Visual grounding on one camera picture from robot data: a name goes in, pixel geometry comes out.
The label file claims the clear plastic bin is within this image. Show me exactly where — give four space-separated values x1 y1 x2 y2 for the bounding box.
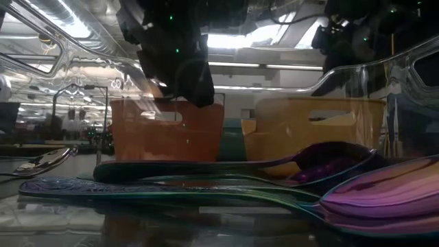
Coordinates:
0 0 439 247

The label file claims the orange plastic bin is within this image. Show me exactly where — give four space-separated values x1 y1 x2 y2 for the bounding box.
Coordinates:
110 98 226 163

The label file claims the ceiling light fixture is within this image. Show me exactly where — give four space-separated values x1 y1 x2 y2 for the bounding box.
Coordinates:
208 61 324 71

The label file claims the background work table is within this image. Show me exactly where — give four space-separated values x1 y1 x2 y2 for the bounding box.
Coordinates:
0 139 114 155

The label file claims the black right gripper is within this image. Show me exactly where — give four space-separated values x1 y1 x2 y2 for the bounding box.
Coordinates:
310 20 364 98

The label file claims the yellow plastic bin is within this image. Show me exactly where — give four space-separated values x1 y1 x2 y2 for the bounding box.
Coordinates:
241 97 387 178

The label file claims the dark background box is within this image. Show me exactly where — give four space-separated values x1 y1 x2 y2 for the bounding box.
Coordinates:
0 102 21 135

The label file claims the silver spoon teal patterned handle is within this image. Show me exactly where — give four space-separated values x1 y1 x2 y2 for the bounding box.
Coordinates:
0 146 78 179

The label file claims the teal plastic bin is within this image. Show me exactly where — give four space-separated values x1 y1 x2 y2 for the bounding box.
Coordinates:
216 118 248 162

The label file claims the iridescent rainbow spoon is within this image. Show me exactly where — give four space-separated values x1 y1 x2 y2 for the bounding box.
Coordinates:
93 141 390 188
77 174 323 193
19 154 439 239

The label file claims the hanging yellow cord reel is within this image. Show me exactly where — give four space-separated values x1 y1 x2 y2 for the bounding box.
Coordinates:
37 32 58 47

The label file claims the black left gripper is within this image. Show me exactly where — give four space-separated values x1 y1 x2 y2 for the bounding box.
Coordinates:
137 34 215 108

